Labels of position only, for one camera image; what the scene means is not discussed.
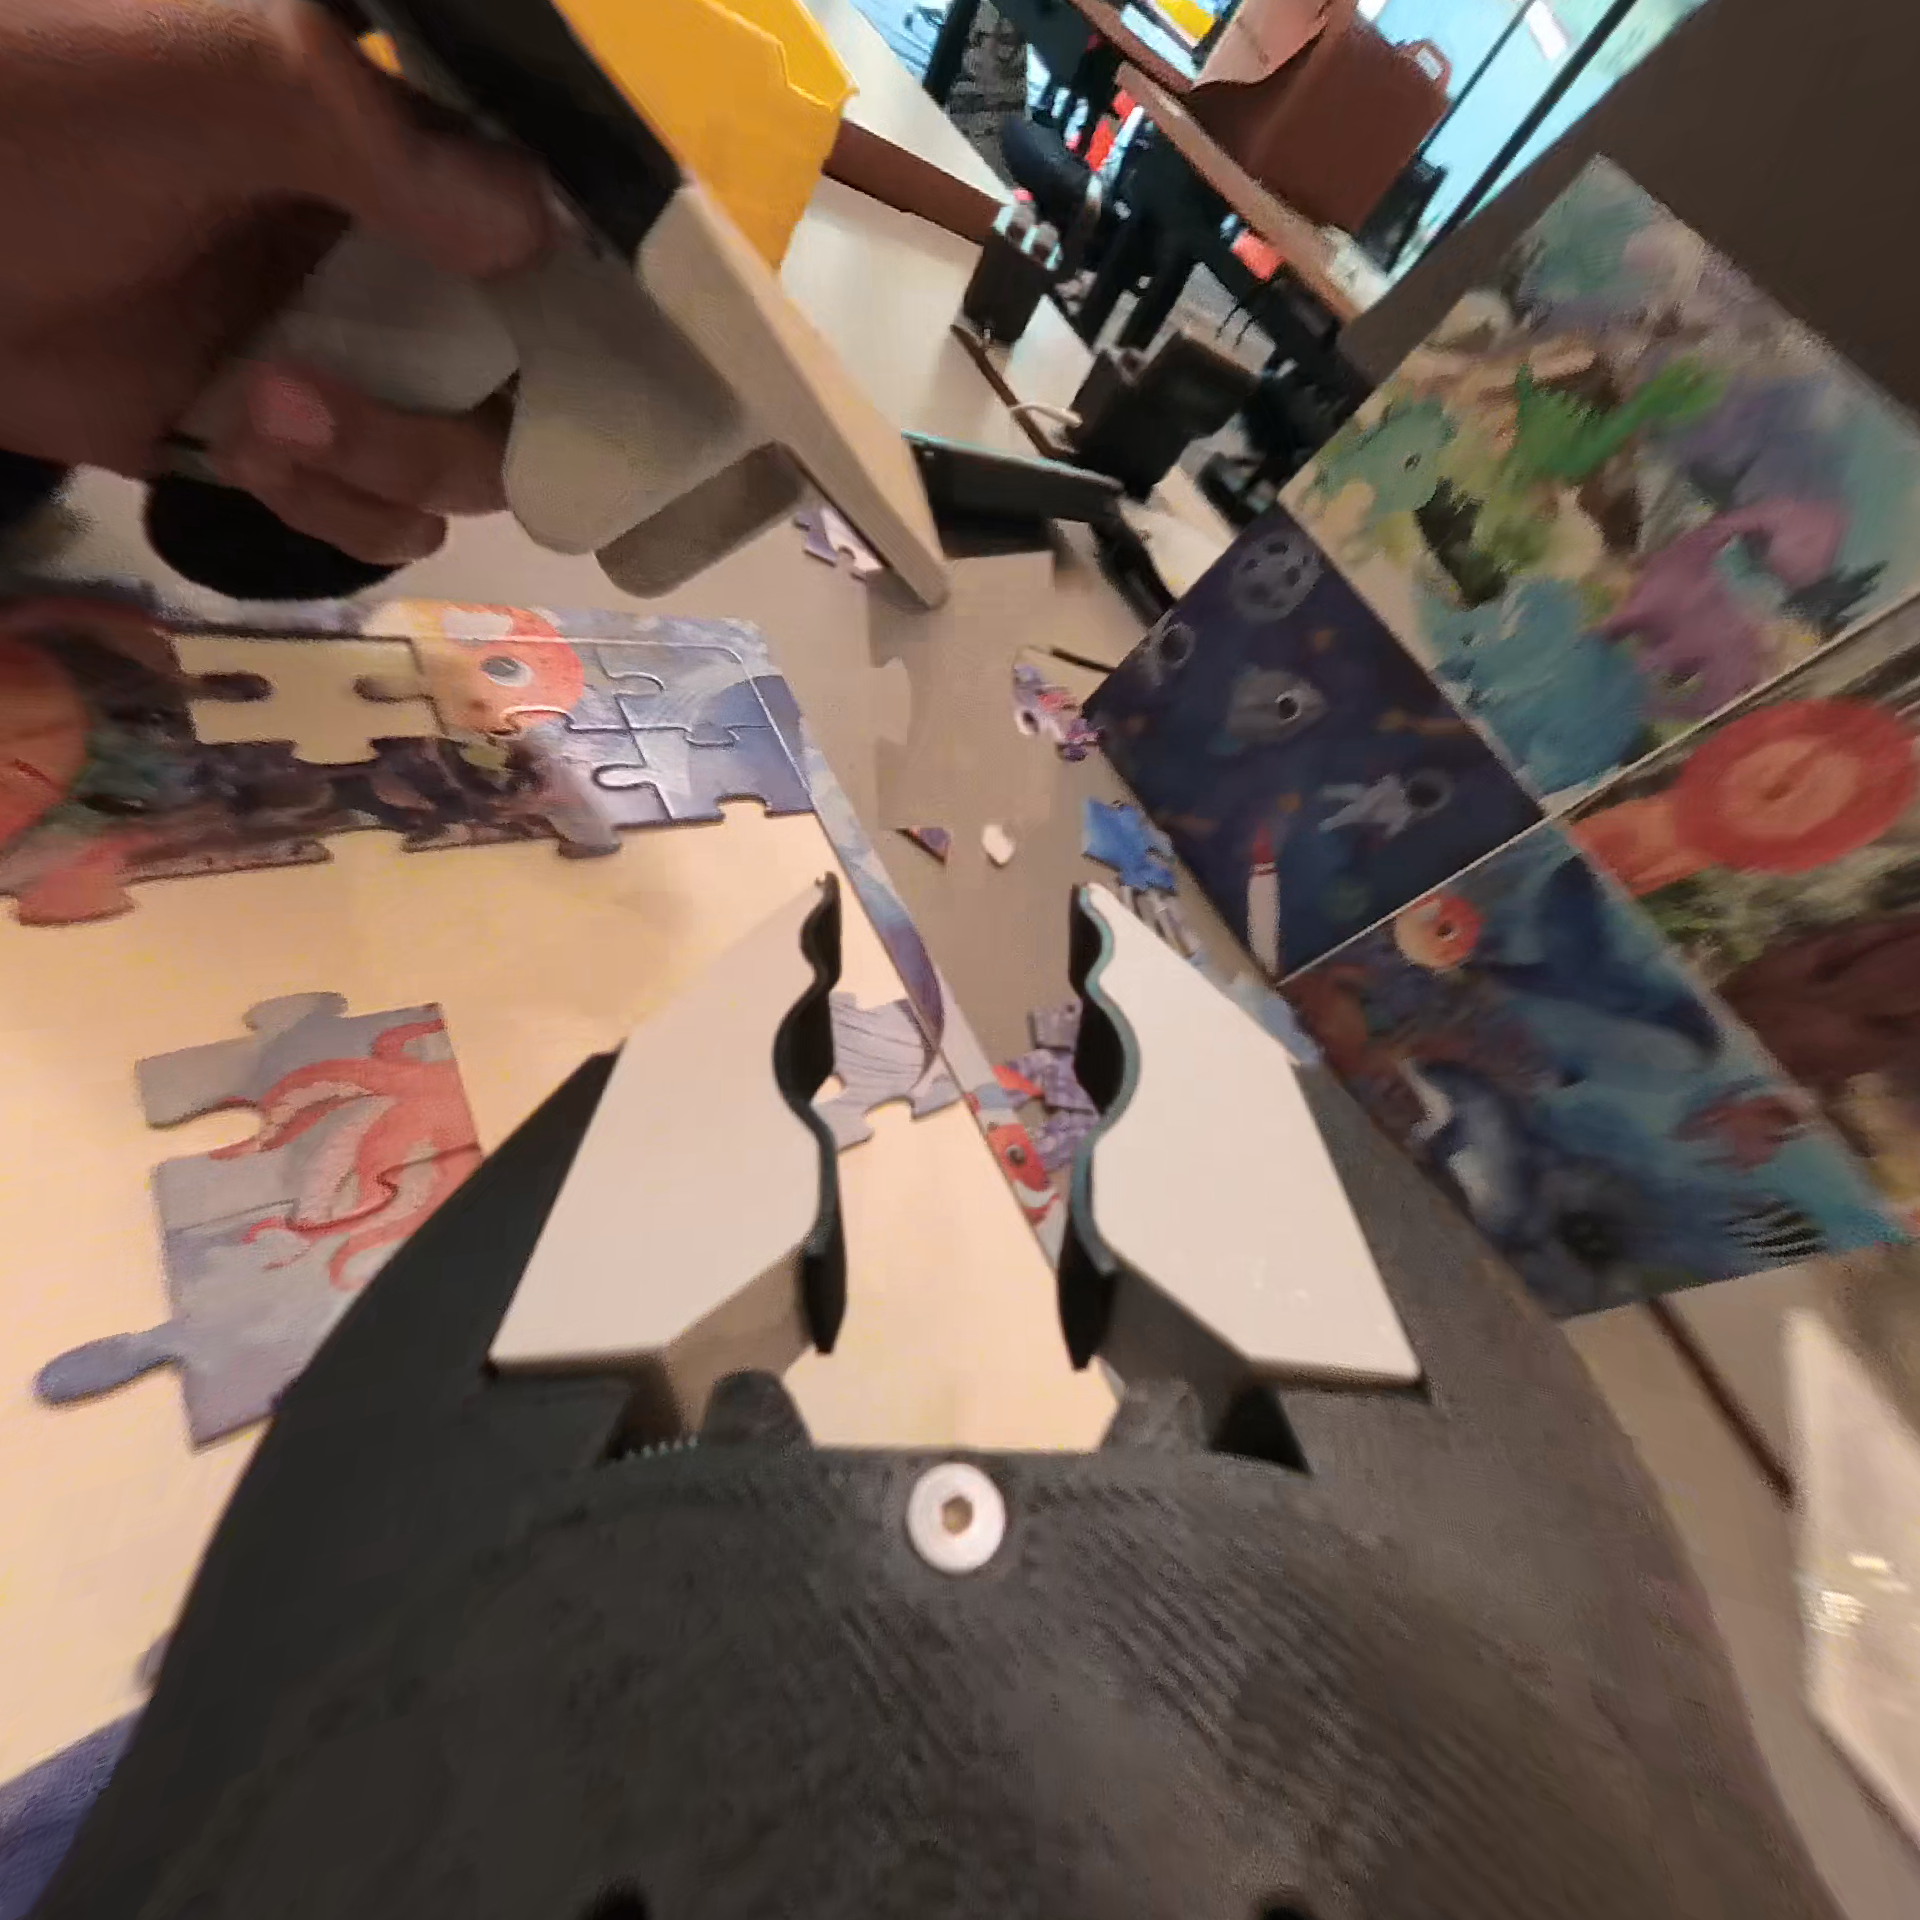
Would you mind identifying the brown cardboard box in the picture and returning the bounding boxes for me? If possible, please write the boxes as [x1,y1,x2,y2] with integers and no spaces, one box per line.
[1190,0,1453,231]

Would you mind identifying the yellow plastic bin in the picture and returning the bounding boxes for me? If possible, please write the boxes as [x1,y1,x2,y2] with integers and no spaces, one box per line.
[551,0,840,274]

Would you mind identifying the small black box device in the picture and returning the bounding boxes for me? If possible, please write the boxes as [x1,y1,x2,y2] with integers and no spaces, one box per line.
[960,200,1059,344]

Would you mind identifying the octopus puzzle piece pair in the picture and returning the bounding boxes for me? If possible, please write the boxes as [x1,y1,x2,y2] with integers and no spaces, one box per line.
[133,990,485,1202]

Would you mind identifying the pale striped whale puzzle piece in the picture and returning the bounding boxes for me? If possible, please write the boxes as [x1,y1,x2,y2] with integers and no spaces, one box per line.
[810,990,965,1153]

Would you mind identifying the black flat device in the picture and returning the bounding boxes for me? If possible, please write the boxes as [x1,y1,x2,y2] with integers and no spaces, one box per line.
[903,432,1164,601]

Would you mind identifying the assembled sea urchin puzzle section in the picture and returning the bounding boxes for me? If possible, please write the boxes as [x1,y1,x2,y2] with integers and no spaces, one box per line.
[0,1716,154,1920]

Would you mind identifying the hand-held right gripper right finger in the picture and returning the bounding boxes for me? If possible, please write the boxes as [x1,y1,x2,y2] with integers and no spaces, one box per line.
[1053,882,1427,1408]

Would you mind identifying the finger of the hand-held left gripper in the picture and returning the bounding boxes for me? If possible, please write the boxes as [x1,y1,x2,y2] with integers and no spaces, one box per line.
[596,188,950,607]
[502,268,748,552]

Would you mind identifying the cream jigsaw puzzle tray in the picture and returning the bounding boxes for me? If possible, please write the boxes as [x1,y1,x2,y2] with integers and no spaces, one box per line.
[0,597,1059,1920]

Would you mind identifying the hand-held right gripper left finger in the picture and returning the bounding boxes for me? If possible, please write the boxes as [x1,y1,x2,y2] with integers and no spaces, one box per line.
[490,880,853,1412]

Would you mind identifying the assembled pufferfish puzzle section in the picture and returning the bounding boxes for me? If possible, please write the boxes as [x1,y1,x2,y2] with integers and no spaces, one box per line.
[0,597,819,927]

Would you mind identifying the laminated printed instruction sheet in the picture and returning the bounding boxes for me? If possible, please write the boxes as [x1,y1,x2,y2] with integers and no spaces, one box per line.
[1786,1305,1920,1846]

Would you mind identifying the octopus puzzle piece with eye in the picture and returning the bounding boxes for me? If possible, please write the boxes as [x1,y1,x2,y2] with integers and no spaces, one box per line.
[32,1141,472,1445]

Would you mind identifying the scattered loose puzzle pieces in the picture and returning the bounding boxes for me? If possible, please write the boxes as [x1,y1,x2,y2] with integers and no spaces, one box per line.
[790,503,1203,1186]

